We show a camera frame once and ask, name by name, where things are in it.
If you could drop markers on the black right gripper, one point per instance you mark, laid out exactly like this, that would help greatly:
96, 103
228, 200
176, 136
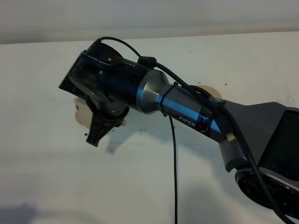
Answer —
108, 82

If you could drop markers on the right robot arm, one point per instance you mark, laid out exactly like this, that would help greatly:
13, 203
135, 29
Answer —
260, 141

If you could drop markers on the round beige coaster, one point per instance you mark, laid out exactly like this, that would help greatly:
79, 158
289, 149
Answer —
210, 90

